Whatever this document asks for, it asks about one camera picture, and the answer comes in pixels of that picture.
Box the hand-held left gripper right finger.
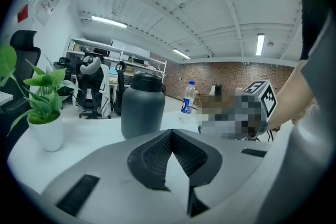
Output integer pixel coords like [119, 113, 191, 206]
[171, 129, 224, 219]

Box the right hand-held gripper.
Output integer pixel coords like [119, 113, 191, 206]
[197, 79, 279, 141]

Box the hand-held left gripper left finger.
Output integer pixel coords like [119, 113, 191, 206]
[127, 129, 173, 191]

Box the person's right forearm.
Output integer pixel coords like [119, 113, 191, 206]
[267, 59, 314, 132]

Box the dark grey insulated bottle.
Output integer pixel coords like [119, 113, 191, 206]
[120, 71, 167, 140]

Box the clear plastic water bottle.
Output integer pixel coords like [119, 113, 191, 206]
[178, 81, 197, 125]

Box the long ceiling light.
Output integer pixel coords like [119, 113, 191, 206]
[256, 33, 266, 57]
[172, 48, 192, 60]
[90, 15, 129, 29]

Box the white table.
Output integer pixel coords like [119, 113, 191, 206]
[6, 109, 299, 196]

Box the person's grey shirt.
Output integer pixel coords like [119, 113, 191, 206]
[258, 12, 336, 224]

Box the slim black office chair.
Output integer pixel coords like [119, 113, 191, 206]
[112, 60, 131, 117]

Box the white jacket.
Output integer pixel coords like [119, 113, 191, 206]
[99, 63, 113, 118]

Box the office chair with grey headrest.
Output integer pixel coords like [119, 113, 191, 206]
[75, 51, 112, 120]

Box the green plant in white pot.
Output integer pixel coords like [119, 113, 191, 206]
[0, 43, 82, 153]

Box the white storage shelf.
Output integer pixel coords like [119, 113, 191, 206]
[65, 37, 168, 87]

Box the small black office chair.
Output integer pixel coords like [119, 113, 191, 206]
[53, 57, 77, 92]

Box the black mesh office chair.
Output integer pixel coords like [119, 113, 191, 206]
[0, 29, 42, 115]

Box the white wall poster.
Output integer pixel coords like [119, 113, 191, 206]
[35, 0, 61, 27]

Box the red wall sign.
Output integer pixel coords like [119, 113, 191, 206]
[16, 4, 29, 24]

